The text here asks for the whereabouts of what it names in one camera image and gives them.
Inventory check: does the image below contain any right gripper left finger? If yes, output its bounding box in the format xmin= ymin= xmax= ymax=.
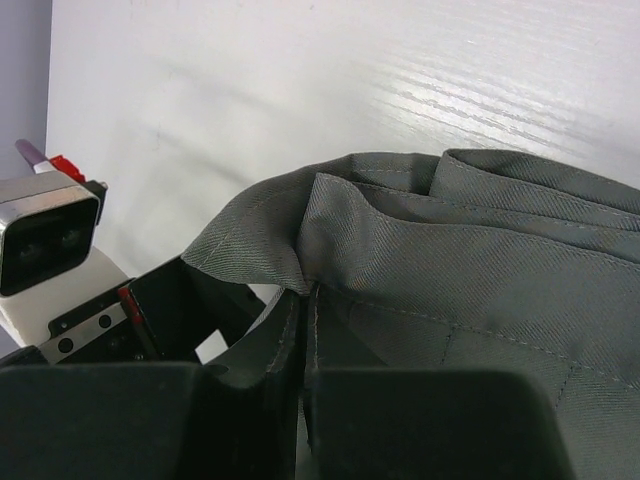
xmin=1 ymin=291 xmax=300 ymax=479

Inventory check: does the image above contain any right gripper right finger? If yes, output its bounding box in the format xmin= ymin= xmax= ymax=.
xmin=304 ymin=287 xmax=574 ymax=479

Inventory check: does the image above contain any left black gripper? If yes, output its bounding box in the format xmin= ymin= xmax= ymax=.
xmin=0 ymin=254 xmax=266 ymax=369

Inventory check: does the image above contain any grey skirt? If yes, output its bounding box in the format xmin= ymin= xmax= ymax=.
xmin=183 ymin=149 xmax=639 ymax=479

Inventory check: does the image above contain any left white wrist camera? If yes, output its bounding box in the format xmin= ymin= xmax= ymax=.
xmin=1 ymin=172 xmax=127 ymax=347

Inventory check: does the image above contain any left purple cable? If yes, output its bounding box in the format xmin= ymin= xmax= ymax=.
xmin=14 ymin=138 xmax=51 ymax=174

